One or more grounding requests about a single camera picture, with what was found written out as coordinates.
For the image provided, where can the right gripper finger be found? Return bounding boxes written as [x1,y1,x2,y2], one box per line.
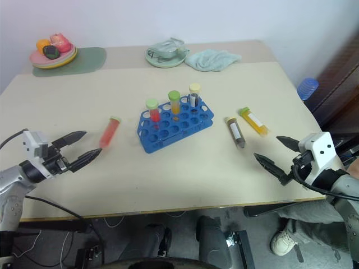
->
[253,152,293,186]
[275,136,302,154]

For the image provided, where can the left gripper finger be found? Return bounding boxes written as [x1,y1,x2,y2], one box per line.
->
[67,148,103,173]
[52,130,88,148]

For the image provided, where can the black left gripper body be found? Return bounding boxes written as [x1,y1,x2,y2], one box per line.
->
[42,143,71,176]

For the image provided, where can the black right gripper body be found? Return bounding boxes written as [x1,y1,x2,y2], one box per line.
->
[291,150,313,177]

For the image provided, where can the red tube, slim green cap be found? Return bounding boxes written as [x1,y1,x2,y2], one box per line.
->
[98,115,122,149]

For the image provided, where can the yellow tube, green cap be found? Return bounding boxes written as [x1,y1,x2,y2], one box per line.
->
[238,106,270,136]

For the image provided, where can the brown tube, yellow cap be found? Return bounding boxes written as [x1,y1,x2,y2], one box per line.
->
[224,116,247,150]

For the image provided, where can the blue test tube rack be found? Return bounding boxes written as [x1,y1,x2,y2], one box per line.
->
[136,95,215,154]

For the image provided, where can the red tube, wide green cap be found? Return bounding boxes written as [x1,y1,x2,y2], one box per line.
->
[145,98,162,124]

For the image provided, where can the orange tube, green cap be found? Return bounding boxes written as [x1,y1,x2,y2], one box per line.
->
[168,90,181,115]

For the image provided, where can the dark tube, pale cream cap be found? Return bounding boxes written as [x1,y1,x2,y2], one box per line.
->
[188,83,201,108]

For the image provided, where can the blue ribbed plastic object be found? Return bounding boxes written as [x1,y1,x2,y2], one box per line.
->
[296,77,320,101]

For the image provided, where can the person's grey trouser leg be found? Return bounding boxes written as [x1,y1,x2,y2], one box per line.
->
[277,199,355,254]

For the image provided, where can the white sneaker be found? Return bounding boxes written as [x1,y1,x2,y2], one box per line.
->
[270,228,298,257]

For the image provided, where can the dark brown wooden furniture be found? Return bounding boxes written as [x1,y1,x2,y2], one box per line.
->
[304,30,359,141]

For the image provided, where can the green placemat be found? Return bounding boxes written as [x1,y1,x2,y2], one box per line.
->
[31,47,108,78]

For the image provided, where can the stack of pastel plates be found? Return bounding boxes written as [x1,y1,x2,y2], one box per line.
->
[29,43,78,70]

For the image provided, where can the dark green toy fruit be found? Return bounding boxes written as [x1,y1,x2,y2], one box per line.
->
[42,45,61,61]

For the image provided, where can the pink toy fruit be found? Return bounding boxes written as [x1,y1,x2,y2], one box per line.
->
[49,33,71,54]

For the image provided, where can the large dark rounded shape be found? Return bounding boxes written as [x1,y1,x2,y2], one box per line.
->
[195,215,234,269]

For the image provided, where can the orange toy fruit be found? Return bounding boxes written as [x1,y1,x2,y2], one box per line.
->
[36,39,52,52]

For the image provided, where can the light blue towel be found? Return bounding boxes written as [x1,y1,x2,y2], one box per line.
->
[185,49,243,72]

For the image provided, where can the mint green plate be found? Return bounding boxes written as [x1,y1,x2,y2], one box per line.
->
[144,46,187,68]

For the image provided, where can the crumpled clear plastic bag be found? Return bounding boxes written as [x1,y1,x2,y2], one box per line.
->
[148,36,191,61]

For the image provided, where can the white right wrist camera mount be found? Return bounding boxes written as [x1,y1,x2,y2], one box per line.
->
[297,131,347,187]

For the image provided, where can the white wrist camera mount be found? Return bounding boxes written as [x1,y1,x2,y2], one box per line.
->
[297,131,347,187]
[21,129,54,180]

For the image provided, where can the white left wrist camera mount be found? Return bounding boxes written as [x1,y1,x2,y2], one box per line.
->
[21,129,54,180]

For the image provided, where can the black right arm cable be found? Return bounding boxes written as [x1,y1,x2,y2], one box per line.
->
[290,164,359,201]

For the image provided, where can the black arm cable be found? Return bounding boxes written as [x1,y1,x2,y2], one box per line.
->
[290,164,359,201]
[0,128,29,150]

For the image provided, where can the thick black loose cable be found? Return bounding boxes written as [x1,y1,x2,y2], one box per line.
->
[24,195,85,220]

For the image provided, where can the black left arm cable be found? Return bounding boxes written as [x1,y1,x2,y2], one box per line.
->
[0,128,29,150]

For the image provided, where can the black metal bracket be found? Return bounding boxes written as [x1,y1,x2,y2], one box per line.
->
[225,229,256,269]

